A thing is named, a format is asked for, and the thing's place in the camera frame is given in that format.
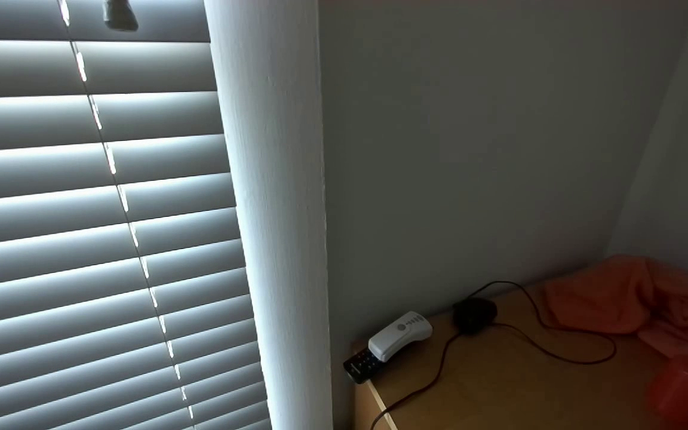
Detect orange plastic cup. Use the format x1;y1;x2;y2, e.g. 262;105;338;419
646;354;688;430

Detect white remote control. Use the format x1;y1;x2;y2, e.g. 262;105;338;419
368;311;434;363

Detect black remote control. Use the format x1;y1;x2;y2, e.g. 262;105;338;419
343;349;385;384

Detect black power adapter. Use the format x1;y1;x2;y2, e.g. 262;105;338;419
453;297;498;335

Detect white window blinds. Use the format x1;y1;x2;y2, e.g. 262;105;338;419
0;0;273;430

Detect orange cloth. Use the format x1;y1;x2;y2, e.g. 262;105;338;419
543;254;688;366

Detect black cable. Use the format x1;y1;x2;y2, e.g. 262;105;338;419
370;281;618;430

